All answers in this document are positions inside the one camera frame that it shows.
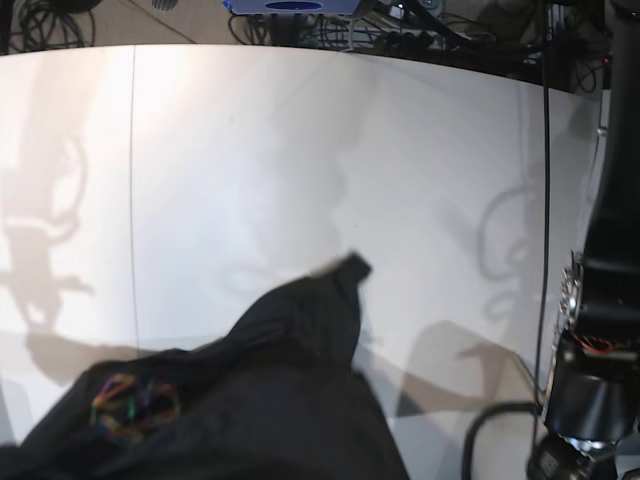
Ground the black t-shirt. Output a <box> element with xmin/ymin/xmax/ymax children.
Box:
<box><xmin>1</xmin><ymin>254</ymin><xmax>407</xmax><ymax>479</ymax></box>

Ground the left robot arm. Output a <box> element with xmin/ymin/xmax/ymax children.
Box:
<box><xmin>461</xmin><ymin>1</ymin><xmax>639</xmax><ymax>479</ymax></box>

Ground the black power strip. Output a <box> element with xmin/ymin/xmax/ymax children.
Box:
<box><xmin>374</xmin><ymin>30</ymin><xmax>501</xmax><ymax>54</ymax></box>

